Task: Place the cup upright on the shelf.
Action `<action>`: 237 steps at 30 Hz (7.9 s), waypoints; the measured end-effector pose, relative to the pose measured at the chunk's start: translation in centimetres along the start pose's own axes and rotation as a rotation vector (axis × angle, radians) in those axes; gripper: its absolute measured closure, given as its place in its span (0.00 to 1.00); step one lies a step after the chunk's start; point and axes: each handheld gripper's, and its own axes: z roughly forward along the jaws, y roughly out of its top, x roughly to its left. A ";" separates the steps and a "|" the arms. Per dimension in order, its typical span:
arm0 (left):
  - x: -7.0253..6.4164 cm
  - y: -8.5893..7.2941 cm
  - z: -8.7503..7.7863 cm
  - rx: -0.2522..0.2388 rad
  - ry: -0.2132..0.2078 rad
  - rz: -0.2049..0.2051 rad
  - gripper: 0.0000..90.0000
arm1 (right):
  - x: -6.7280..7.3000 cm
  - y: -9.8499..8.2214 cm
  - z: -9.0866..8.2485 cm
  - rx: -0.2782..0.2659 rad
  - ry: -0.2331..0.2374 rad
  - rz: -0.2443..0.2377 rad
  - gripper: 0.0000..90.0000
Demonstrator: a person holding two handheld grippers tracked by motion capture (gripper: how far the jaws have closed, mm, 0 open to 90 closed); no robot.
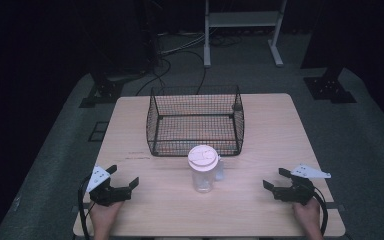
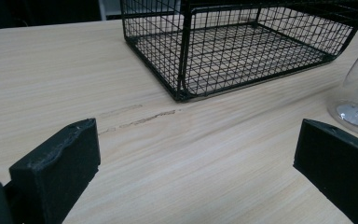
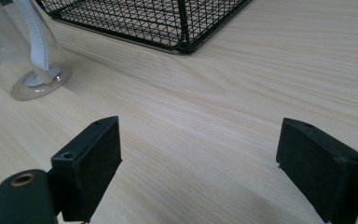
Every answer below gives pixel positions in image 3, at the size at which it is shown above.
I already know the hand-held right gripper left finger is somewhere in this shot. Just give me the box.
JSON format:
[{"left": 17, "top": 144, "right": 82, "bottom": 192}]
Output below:
[{"left": 50, "top": 115, "right": 123, "bottom": 224}]

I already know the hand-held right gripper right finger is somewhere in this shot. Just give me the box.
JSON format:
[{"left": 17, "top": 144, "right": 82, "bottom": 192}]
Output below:
[{"left": 275, "top": 117, "right": 358, "bottom": 224}]

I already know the clear glass with spoon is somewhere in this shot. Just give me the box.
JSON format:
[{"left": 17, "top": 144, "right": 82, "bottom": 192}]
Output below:
[{"left": 0, "top": 0, "right": 73, "bottom": 102}]

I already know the white ribbed strap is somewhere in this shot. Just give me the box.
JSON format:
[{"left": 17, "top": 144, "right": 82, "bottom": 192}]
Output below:
[{"left": 12, "top": 0, "right": 50, "bottom": 71}]

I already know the black wire mesh basket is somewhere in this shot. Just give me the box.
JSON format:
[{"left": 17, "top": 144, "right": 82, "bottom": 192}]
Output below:
[{"left": 36, "top": 0, "right": 254, "bottom": 54}]

